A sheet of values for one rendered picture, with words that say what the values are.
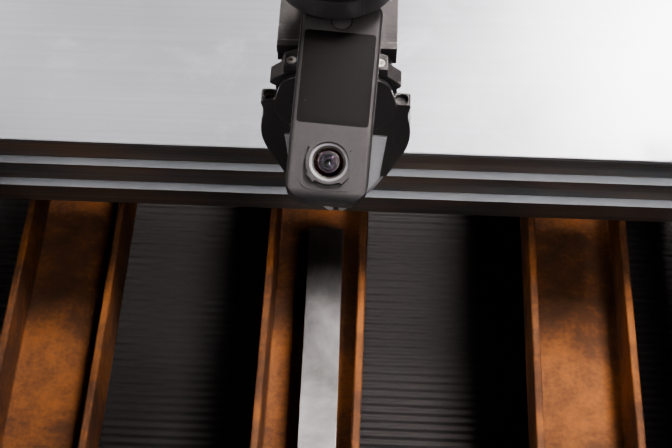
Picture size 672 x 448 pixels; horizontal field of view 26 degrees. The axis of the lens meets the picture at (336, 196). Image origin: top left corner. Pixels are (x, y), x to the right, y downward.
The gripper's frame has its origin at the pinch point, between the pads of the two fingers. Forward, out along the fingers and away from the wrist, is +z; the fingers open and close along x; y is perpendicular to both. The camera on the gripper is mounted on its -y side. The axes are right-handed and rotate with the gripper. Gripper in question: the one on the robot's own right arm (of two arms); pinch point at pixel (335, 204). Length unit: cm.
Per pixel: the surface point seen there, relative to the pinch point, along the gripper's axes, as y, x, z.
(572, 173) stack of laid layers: 9.1, -16.8, 7.4
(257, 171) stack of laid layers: 8.3, 6.1, 7.6
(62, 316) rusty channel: 5.8, 22.5, 24.5
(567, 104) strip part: 14.2, -16.5, 5.7
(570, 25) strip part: 22.3, -17.1, 5.7
